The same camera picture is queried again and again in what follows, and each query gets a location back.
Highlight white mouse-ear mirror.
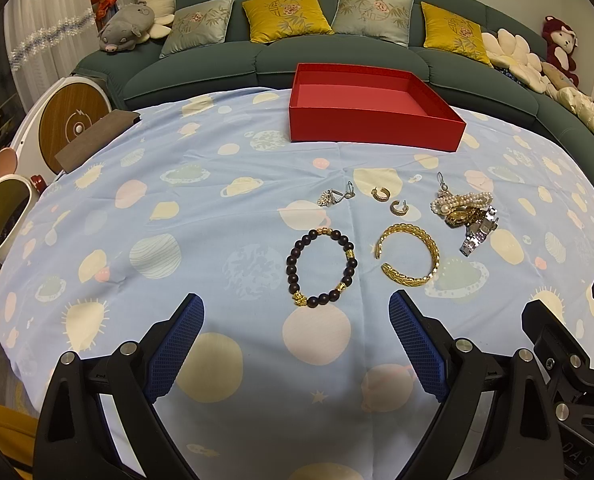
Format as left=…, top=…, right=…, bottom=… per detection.
left=0, top=148, right=47, bottom=267

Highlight grey embroidered cushion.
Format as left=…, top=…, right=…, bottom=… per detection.
left=159, top=0, right=235, bottom=58
left=332, top=0, right=414, bottom=48

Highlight blue planet print bedsheet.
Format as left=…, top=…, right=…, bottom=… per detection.
left=0, top=88, right=594, bottom=479

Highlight white round wood-faced device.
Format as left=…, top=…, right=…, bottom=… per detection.
left=10, top=76, right=111, bottom=183

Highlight grey embroidered cushion left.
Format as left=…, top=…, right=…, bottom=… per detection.
left=159, top=0, right=235, bottom=58

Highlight cream satin quilt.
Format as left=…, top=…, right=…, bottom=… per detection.
left=555, top=87, right=594, bottom=134

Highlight grey embroidered cushion right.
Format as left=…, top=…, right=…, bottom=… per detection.
left=332, top=0, right=414, bottom=48

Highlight gold hoop earring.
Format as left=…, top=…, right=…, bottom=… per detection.
left=389, top=200, right=410, bottom=217
left=371, top=188, right=390, bottom=203

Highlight cream flower shaped cushion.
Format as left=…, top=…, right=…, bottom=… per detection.
left=482, top=28, right=549, bottom=93

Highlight silver rhinestone earring left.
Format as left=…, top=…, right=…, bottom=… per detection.
left=317, top=181, right=355, bottom=207

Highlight white pearl bracelet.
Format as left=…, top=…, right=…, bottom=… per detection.
left=429, top=190, right=495, bottom=218

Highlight gold and silver wristwatch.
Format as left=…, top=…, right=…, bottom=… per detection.
left=446, top=206, right=499, bottom=257

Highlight red plush monkey toy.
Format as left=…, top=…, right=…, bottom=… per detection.
left=541, top=15, right=579, bottom=87

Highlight dark green curved sofa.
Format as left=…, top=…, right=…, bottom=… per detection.
left=74, top=0, right=594, bottom=186

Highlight brown suede cloth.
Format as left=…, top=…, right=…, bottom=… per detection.
left=56, top=110, right=140, bottom=174

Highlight yellow embroidered cushion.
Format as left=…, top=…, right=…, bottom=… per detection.
left=421, top=2, right=492, bottom=67
left=242, top=0, right=334, bottom=44

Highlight yellow embroidered cushion left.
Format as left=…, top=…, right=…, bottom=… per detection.
left=242, top=0, right=334, bottom=44

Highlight red shallow cardboard box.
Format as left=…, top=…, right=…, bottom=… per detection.
left=288, top=63, right=466, bottom=152

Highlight yellow embroidered cushion right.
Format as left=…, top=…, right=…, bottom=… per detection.
left=421, top=2, right=492, bottom=67

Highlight silver rhinestone earring right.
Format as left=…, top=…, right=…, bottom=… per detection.
left=437, top=171, right=451, bottom=196

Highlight silver rhinestone earring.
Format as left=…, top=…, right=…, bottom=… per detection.
left=437, top=171, right=451, bottom=196
left=317, top=181, right=355, bottom=207

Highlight beige small plush cushion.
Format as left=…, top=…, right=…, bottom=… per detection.
left=542, top=62, right=574, bottom=90

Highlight dark wooden bead bracelet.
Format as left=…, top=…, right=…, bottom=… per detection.
left=285, top=226, right=359, bottom=309

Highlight red orange plush toy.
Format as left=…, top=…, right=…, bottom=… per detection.
left=91, top=0, right=117, bottom=30

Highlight grey plush pig toy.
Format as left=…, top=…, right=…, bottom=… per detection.
left=98, top=2, right=155, bottom=54

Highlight gold woven cuff bangle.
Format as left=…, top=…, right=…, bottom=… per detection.
left=373, top=223, right=440, bottom=287

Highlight white sheer curtain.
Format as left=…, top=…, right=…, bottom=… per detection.
left=4, top=0, right=97, bottom=110

